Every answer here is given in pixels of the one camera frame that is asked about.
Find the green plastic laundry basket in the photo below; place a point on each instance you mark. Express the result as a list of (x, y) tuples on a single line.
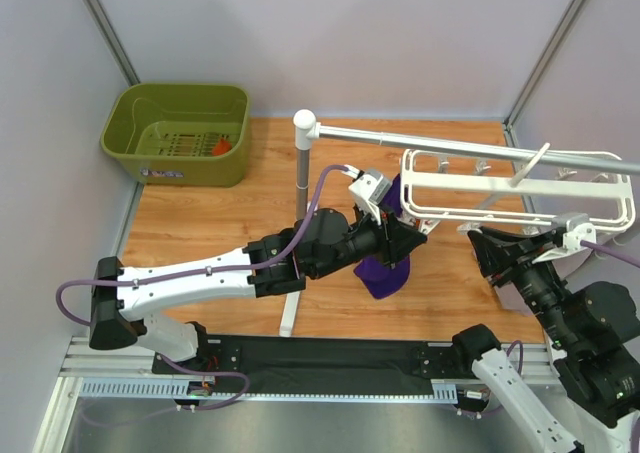
[(162, 133)]

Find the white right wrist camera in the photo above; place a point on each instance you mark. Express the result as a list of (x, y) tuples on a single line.
[(568, 232)]

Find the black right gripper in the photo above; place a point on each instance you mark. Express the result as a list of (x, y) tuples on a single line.
[(507, 261)]

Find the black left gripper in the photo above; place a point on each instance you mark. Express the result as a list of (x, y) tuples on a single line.
[(388, 240)]

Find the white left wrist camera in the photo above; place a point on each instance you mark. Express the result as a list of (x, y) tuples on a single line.
[(367, 190)]

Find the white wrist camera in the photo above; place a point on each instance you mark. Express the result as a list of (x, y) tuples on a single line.
[(568, 232), (367, 190)]

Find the purple cloth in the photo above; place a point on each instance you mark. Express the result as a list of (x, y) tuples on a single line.
[(383, 281)]

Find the aluminium mounting rail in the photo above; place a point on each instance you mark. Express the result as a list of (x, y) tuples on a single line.
[(127, 374)]

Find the white and grey drying rack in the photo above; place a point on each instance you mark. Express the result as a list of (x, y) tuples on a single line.
[(448, 296)]

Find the white clip sock hanger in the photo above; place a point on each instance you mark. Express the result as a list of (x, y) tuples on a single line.
[(616, 187)]

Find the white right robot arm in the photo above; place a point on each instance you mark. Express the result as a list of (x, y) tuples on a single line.
[(586, 333)]

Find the pale lilac hanging cloth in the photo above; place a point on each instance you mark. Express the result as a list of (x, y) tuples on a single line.
[(565, 266)]

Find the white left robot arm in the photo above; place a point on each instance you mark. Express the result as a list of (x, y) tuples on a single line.
[(128, 303)]

